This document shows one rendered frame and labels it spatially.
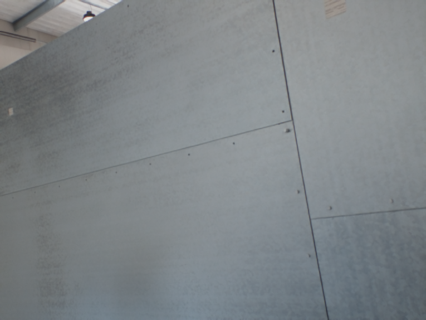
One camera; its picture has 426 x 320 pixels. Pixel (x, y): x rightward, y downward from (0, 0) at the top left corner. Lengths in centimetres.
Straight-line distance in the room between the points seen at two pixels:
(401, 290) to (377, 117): 38
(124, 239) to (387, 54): 101
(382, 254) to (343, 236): 9
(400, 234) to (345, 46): 45
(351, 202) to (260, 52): 46
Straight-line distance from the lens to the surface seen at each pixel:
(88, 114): 174
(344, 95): 114
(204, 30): 139
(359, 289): 116
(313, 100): 117
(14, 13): 1329
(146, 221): 153
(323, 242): 117
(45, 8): 1258
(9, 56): 1321
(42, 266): 203
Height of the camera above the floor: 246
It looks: 6 degrees up
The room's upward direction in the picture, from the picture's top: 8 degrees counter-clockwise
